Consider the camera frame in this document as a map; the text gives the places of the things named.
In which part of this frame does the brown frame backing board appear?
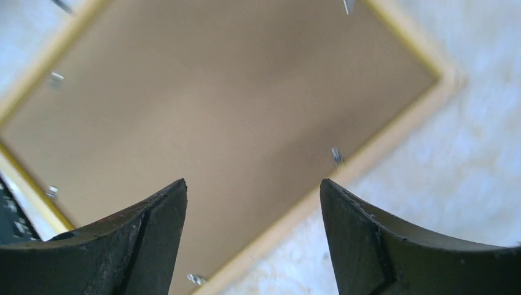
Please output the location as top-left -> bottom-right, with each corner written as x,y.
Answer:
0,0 -> 442,295

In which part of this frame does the yellow wooden picture frame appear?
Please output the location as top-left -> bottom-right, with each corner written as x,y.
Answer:
0,0 -> 469,295

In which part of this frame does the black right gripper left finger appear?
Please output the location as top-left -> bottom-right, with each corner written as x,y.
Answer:
1,179 -> 187,294

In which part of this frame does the silver frame retaining clip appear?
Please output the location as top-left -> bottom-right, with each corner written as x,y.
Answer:
343,0 -> 357,15
187,273 -> 208,286
49,70 -> 65,89
331,146 -> 344,169
45,186 -> 58,200

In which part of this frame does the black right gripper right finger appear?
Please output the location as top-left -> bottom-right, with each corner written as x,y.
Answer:
320,179 -> 520,294

